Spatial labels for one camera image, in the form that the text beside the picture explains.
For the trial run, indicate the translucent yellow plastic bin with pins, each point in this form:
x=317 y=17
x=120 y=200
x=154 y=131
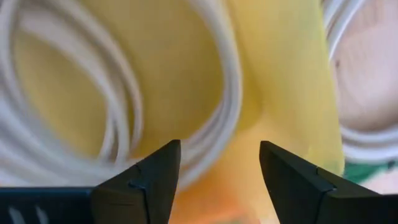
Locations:
x=280 y=77

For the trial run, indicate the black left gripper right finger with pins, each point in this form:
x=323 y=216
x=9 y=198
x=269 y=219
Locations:
x=304 y=196

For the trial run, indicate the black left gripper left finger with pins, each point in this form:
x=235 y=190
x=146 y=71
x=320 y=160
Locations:
x=146 y=193

